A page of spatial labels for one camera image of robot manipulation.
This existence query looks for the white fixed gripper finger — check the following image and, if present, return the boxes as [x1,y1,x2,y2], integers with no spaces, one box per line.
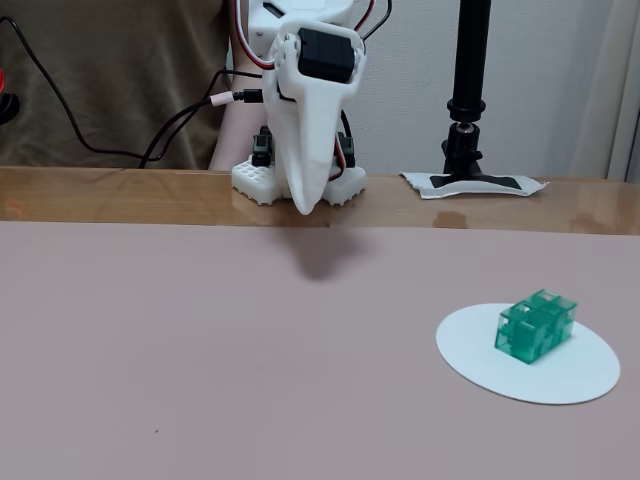
[262,101,297,202]

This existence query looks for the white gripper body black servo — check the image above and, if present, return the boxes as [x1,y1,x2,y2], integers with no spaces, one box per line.
[261,27,365,105]

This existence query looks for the white moving gripper finger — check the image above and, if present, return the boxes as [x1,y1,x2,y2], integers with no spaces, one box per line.
[276,21,368,217]

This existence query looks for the teal transparent lego brick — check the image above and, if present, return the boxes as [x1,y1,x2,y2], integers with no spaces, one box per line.
[493,288,579,367]

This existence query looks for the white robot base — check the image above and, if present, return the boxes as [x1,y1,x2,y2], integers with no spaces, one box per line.
[230,155,368,207]

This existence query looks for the white paper circle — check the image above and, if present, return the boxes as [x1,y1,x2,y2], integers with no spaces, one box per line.
[434,302,622,407]

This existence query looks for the olive green shirt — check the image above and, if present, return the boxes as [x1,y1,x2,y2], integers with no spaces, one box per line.
[0,0,232,170]

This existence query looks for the white paper sheet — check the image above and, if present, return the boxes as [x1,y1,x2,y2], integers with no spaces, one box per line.
[398,170,552,201]

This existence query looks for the pink table mat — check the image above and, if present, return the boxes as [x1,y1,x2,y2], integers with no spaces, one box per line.
[0,219,640,480]

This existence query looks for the red black clamp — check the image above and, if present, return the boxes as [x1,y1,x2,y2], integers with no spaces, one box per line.
[0,66,22,127]

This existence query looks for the white curtain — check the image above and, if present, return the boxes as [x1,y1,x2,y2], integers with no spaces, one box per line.
[582,0,640,182]

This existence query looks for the red white black servo cable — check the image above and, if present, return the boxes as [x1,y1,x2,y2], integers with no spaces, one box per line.
[328,110,353,182]
[233,0,277,71]
[351,0,394,43]

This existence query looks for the black cable with pink plug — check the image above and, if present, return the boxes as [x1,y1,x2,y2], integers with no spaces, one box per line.
[138,87,264,169]

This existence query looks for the black camera stand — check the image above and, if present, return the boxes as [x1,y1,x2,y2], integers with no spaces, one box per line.
[430,0,524,194]

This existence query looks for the thin black power cable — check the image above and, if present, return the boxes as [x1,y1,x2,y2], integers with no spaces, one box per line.
[0,16,265,164]

